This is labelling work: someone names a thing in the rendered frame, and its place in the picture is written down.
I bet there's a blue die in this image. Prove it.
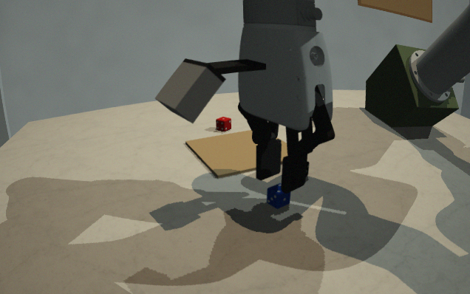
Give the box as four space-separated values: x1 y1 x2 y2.
267 183 290 209

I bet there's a red die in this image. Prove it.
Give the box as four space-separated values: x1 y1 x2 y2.
216 117 231 131

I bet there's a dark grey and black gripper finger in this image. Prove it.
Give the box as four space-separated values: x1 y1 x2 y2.
281 85 335 194
238 103 282 180

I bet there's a tan flat mat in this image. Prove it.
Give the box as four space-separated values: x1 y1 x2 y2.
185 130 258 178

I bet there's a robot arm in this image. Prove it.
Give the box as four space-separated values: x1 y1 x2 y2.
155 0 470 123

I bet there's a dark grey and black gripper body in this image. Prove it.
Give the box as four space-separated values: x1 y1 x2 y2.
238 24 333 131

